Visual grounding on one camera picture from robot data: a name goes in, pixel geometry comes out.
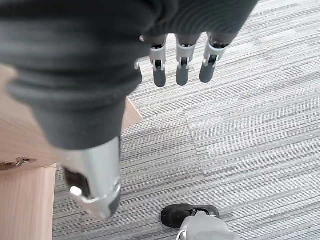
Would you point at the dark robot foot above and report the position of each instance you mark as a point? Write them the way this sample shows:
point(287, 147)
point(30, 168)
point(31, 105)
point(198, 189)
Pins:
point(175, 216)

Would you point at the light wooden desk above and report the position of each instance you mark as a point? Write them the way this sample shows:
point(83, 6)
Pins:
point(23, 175)

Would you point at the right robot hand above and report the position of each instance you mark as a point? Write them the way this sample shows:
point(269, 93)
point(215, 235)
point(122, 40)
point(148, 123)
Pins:
point(75, 75)

